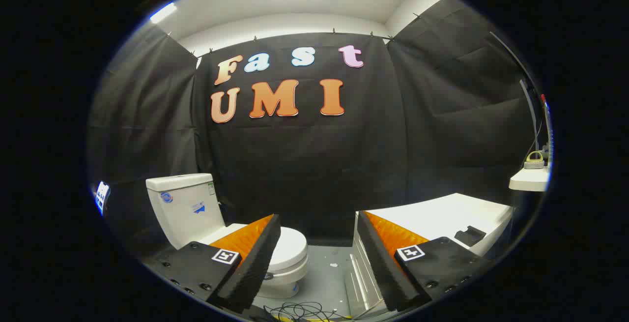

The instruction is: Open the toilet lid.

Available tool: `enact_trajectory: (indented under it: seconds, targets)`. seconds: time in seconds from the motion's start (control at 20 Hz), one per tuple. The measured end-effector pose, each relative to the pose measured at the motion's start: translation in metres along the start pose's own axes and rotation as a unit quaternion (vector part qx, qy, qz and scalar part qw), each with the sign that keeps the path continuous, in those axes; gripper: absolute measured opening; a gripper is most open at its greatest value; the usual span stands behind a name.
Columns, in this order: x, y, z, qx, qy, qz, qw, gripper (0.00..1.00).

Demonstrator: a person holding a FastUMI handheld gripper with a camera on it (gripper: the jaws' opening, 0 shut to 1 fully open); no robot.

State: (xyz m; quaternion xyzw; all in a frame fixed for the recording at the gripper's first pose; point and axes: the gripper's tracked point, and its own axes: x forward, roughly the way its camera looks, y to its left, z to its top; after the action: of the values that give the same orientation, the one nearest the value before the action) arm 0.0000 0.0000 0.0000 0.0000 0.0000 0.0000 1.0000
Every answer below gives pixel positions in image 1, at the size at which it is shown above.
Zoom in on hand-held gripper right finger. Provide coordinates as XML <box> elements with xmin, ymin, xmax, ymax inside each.
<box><xmin>355</xmin><ymin>210</ymin><xmax>492</xmax><ymax>313</ymax></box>

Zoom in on white shelf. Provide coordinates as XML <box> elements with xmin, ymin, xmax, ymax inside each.
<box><xmin>509</xmin><ymin>165</ymin><xmax>551</xmax><ymax>192</ymax></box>

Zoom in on white drawer cabinet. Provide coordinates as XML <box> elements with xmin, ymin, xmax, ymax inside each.
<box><xmin>344</xmin><ymin>193</ymin><xmax>514</xmax><ymax>318</ymax></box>

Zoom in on black floor cables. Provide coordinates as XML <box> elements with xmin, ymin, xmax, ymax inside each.
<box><xmin>263</xmin><ymin>301</ymin><xmax>354</xmax><ymax>322</ymax></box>

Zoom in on white toilet lid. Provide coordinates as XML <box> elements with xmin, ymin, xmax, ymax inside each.
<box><xmin>199</xmin><ymin>224</ymin><xmax>309</xmax><ymax>272</ymax></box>

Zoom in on clear red-capped water bottle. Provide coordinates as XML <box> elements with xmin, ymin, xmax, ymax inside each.
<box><xmin>540</xmin><ymin>94</ymin><xmax>552</xmax><ymax>163</ymax></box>

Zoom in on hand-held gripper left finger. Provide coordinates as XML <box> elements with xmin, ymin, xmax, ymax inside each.
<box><xmin>143</xmin><ymin>214</ymin><xmax>282</xmax><ymax>315</ymax></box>

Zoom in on black backdrop cloth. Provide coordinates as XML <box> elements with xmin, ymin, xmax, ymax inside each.
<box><xmin>87</xmin><ymin>0</ymin><xmax>539</xmax><ymax>259</ymax></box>

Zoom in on thin grey monitor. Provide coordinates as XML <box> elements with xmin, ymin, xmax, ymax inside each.
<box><xmin>519</xmin><ymin>79</ymin><xmax>541</xmax><ymax>153</ymax></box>

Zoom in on white toilet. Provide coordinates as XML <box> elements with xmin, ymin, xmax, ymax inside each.
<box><xmin>146</xmin><ymin>174</ymin><xmax>310</xmax><ymax>299</ymax></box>

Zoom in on short ceiling light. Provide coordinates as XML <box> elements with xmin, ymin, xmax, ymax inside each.
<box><xmin>149</xmin><ymin>1</ymin><xmax>178</xmax><ymax>24</ymax></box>

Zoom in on small black object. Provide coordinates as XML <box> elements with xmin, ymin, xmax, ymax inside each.
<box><xmin>455</xmin><ymin>226</ymin><xmax>487</xmax><ymax>247</ymax></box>

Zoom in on white box with blue print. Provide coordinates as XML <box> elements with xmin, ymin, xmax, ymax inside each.
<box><xmin>94</xmin><ymin>180</ymin><xmax>112</xmax><ymax>215</ymax></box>

